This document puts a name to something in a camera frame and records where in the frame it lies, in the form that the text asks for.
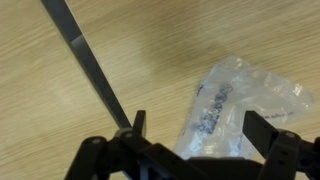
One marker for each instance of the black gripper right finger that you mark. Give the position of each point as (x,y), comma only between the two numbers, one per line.
(286,153)

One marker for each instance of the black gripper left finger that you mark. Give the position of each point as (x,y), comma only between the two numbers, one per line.
(100,156)

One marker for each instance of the small clear plastic bag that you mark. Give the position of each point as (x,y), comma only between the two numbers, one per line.
(240,93)

